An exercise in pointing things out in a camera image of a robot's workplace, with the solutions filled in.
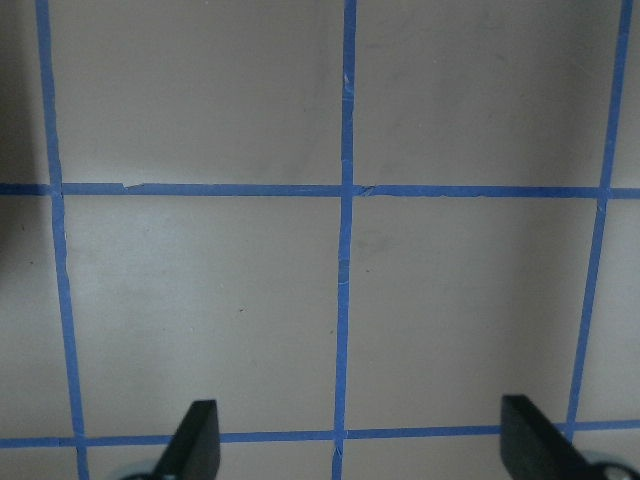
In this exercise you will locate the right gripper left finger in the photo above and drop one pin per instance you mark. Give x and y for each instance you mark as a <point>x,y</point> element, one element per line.
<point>194,451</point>

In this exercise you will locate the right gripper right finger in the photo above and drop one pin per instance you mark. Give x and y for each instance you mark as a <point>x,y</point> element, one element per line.
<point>532,448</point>

